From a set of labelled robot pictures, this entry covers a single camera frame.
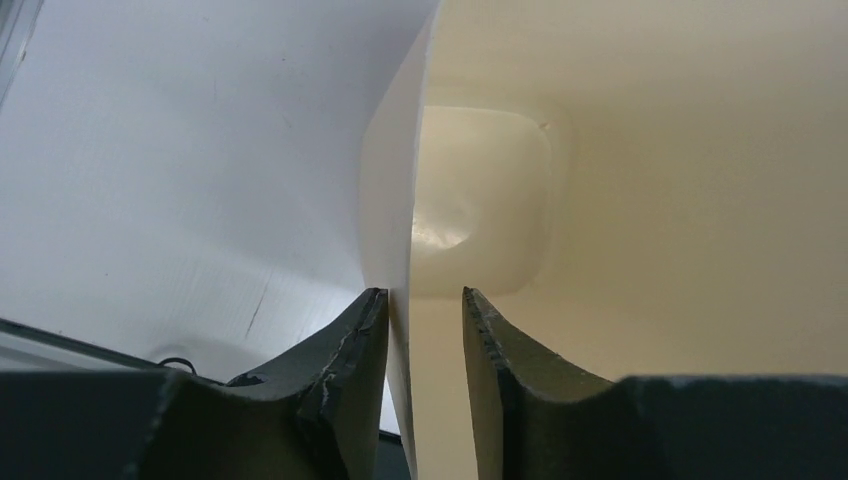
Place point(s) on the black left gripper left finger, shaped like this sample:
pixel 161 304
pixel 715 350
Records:
pixel 312 412

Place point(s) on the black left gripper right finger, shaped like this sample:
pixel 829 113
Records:
pixel 537 416

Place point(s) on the beige plastic bin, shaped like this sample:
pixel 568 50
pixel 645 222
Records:
pixel 643 187

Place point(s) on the aluminium frame rail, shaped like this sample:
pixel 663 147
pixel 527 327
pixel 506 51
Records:
pixel 40 348

